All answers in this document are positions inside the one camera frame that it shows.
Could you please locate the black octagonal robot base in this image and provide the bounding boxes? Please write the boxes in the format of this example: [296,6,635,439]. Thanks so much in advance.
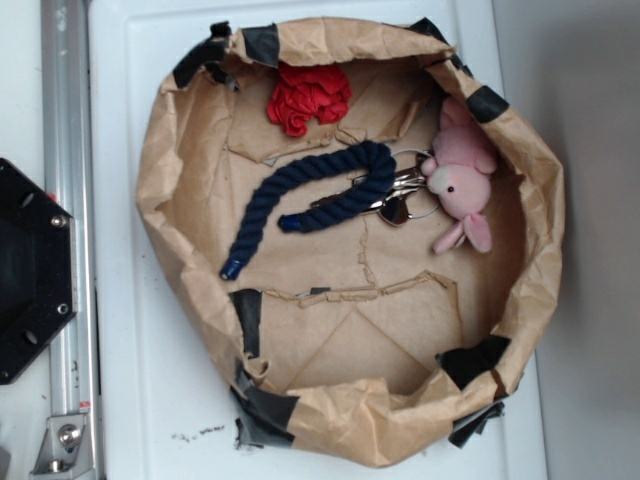
[1,159,75,385]

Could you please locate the brown paper bag bin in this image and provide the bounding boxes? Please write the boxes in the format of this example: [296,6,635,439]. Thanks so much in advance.
[136,18,565,467]

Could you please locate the red crumpled cloth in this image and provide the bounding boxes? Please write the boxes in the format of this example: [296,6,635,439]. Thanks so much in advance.
[267,63,352,137]

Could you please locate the pink plush bunny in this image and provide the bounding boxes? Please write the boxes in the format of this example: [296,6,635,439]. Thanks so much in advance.
[421,97,497,254]

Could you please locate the white tray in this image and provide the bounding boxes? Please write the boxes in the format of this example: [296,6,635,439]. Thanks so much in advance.
[88,1,547,479]

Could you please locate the silver keys on ring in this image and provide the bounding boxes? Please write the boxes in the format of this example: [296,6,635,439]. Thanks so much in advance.
[299,141,426,233]

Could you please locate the dark blue twisted rope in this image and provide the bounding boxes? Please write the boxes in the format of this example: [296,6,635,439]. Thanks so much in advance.
[219,140,398,281]

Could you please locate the aluminium extrusion rail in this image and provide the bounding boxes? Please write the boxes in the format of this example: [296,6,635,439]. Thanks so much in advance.
[40,1,100,415]

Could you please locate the metal corner bracket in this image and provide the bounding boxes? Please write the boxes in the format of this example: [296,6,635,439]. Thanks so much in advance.
[29,413,97,480]

